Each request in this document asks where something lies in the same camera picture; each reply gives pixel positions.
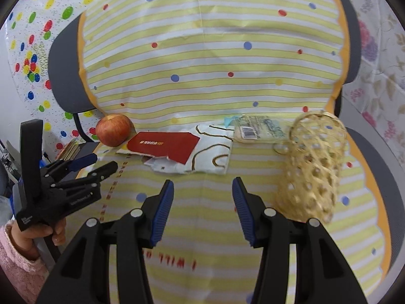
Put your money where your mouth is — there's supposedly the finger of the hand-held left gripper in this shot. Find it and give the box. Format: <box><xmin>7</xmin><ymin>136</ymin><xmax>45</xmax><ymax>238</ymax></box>
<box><xmin>55</xmin><ymin>161</ymin><xmax>118</xmax><ymax>194</ymax></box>
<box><xmin>41</xmin><ymin>154</ymin><xmax>98</xmax><ymax>181</ymax></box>

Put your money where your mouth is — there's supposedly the floral patterned sheet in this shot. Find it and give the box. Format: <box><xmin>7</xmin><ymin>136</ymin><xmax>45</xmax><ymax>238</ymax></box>
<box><xmin>326</xmin><ymin>0</ymin><xmax>405</xmax><ymax>153</ymax></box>

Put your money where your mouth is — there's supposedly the stack of books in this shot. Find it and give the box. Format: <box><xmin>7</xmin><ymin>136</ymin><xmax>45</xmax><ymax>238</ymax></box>
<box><xmin>55</xmin><ymin>139</ymin><xmax>81</xmax><ymax>162</ymax></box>

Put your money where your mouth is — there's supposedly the polka dot plastic sheet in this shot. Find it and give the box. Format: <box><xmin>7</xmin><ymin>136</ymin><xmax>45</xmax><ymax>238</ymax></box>
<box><xmin>6</xmin><ymin>0</ymin><xmax>105</xmax><ymax>153</ymax></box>

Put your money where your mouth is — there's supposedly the person's left forearm pink sleeve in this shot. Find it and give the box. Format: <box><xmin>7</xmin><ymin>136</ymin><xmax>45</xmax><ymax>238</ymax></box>
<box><xmin>0</xmin><ymin>222</ymin><xmax>49</xmax><ymax>304</ymax></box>

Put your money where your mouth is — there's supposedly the woven bamboo basket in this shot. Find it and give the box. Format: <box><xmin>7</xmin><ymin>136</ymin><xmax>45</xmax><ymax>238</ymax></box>
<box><xmin>274</xmin><ymin>109</ymin><xmax>349</xmax><ymax>224</ymax></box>

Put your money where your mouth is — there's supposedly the person's left hand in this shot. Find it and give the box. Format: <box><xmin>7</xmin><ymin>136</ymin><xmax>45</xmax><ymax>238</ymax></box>
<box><xmin>13</xmin><ymin>217</ymin><xmax>68</xmax><ymax>251</ymax></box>

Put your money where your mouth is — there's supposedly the grey office chair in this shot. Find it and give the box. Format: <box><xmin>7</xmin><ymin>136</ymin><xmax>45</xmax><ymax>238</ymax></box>
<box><xmin>49</xmin><ymin>0</ymin><xmax>405</xmax><ymax>304</ymax></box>

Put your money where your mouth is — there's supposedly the clear plastic wrapper with barcode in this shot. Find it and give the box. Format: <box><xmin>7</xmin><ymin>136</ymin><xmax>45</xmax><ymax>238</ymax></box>
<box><xmin>225</xmin><ymin>114</ymin><xmax>287</xmax><ymax>143</ymax></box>

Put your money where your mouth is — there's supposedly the red apple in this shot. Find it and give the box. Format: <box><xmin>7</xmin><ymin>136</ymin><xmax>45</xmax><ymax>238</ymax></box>
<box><xmin>96</xmin><ymin>114</ymin><xmax>133</xmax><ymax>148</ymax></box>

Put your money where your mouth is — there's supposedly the yellow striped dotted cloth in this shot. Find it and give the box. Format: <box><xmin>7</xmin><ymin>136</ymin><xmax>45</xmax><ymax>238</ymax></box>
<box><xmin>77</xmin><ymin>0</ymin><xmax>393</xmax><ymax>304</ymax></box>

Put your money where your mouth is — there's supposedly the white packet with gold lines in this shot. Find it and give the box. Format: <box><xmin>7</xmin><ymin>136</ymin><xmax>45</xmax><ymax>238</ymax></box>
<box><xmin>115</xmin><ymin>123</ymin><xmax>234</xmax><ymax>175</ymax></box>

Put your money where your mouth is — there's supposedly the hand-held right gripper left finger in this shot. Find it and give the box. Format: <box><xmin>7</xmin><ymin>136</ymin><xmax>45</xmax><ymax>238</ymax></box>
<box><xmin>36</xmin><ymin>180</ymin><xmax>174</xmax><ymax>304</ymax></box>

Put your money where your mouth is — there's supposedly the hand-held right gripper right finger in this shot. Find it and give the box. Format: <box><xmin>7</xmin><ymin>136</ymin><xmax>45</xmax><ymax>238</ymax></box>
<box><xmin>232</xmin><ymin>177</ymin><xmax>369</xmax><ymax>304</ymax></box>

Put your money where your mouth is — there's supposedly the red snack packet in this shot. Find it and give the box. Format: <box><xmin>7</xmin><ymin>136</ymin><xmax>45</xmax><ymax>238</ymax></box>
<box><xmin>127</xmin><ymin>131</ymin><xmax>200</xmax><ymax>165</ymax></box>

